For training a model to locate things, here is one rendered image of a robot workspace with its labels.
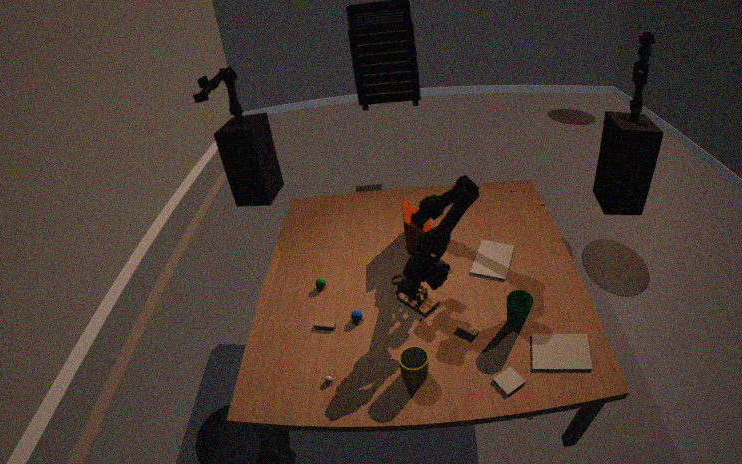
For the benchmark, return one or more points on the yellow mug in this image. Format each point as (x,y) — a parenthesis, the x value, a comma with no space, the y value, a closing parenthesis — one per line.
(414,362)

